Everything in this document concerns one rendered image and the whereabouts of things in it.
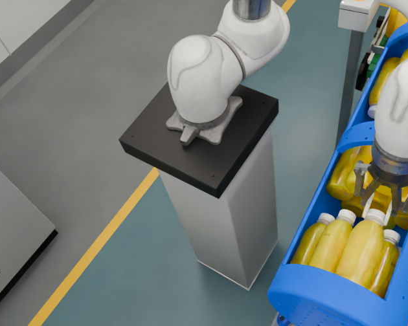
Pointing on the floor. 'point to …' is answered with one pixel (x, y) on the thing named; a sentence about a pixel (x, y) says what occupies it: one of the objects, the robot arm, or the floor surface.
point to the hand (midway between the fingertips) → (378, 209)
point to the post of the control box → (356, 39)
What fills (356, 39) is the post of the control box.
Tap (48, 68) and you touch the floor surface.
